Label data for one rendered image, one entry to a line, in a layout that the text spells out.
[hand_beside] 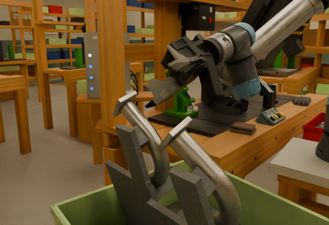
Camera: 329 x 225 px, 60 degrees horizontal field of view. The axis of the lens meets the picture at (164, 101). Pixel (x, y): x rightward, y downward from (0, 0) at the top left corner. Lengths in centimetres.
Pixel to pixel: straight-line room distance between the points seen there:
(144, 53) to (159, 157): 115
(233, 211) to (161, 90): 34
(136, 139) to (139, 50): 115
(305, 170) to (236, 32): 53
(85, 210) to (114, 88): 79
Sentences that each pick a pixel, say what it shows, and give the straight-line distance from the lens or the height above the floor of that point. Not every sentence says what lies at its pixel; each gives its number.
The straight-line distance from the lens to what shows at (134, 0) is 694.
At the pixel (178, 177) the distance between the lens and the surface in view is 35.
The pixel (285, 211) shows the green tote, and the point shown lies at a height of 94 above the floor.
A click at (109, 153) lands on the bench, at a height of 73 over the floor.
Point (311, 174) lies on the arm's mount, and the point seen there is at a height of 88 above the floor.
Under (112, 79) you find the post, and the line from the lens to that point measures 137.
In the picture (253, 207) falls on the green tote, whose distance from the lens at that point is 76.
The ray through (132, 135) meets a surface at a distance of 48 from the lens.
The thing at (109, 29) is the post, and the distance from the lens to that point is 136.
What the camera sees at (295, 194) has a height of 78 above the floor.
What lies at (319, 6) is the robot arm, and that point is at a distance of 99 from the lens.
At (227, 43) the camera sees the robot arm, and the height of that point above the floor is 129.
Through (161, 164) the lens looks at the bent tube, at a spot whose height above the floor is 108.
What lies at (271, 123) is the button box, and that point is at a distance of 144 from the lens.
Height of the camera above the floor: 130
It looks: 12 degrees down
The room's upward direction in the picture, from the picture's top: straight up
